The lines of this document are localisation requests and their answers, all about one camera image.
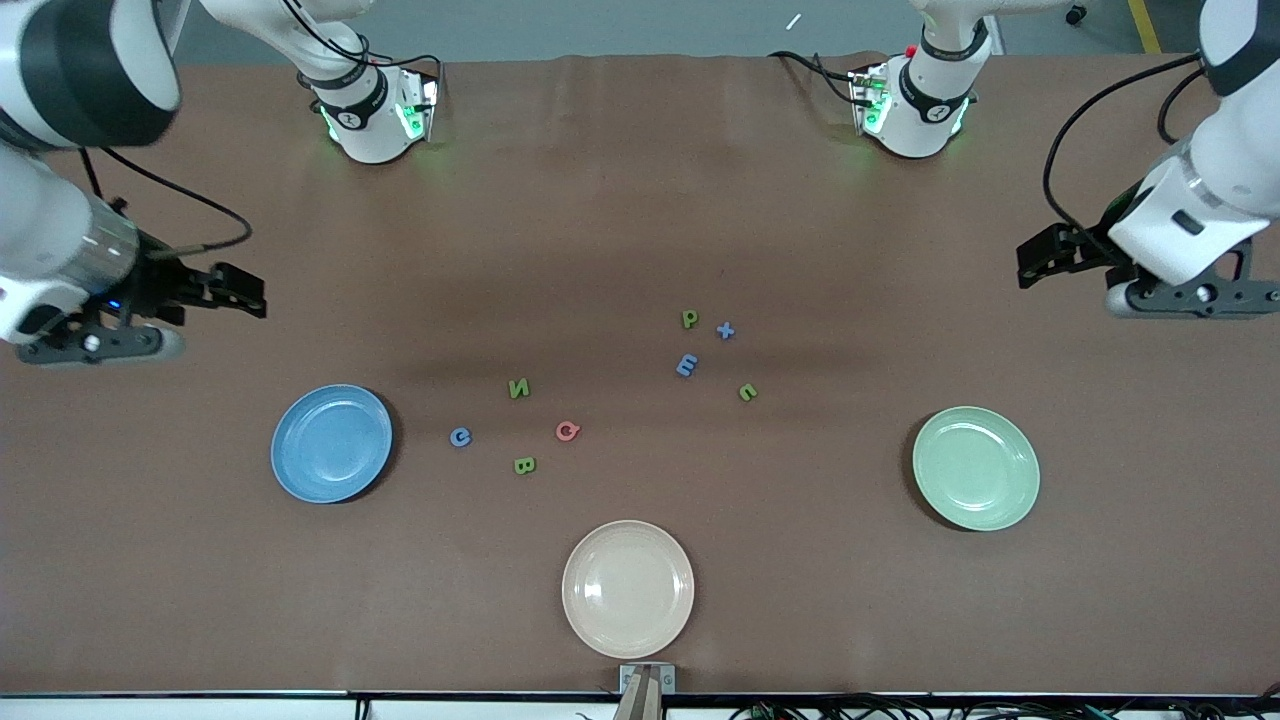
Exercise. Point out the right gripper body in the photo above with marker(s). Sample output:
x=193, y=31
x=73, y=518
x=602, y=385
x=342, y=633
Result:
x=157, y=284

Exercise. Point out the green letter B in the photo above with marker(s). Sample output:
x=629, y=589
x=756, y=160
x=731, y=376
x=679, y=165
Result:
x=524, y=465

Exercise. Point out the red letter Q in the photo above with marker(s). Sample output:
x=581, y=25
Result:
x=559, y=431

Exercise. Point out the beige plate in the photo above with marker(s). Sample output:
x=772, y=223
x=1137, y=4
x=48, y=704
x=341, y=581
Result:
x=628, y=590

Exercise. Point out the blue plate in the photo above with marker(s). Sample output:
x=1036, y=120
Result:
x=330, y=445

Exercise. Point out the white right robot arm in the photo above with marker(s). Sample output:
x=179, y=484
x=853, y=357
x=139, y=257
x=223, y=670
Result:
x=50, y=230

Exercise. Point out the black caster wheel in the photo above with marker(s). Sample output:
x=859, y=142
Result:
x=1076, y=15

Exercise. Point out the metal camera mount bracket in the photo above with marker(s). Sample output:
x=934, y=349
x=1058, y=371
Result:
x=628, y=678

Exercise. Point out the blue letter m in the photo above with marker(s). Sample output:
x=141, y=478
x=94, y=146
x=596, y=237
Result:
x=687, y=365

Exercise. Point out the green plate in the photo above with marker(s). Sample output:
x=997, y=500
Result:
x=975, y=468

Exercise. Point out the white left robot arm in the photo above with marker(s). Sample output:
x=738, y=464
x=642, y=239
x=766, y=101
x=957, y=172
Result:
x=920, y=120

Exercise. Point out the blue letter C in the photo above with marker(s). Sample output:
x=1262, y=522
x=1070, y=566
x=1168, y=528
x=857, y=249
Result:
x=453, y=437

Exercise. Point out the white table edge rail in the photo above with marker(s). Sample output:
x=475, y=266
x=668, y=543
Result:
x=200, y=708

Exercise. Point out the brown table mat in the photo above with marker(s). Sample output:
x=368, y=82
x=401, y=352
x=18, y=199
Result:
x=620, y=180

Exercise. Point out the green uppercase letter N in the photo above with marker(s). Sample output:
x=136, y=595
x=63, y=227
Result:
x=519, y=389

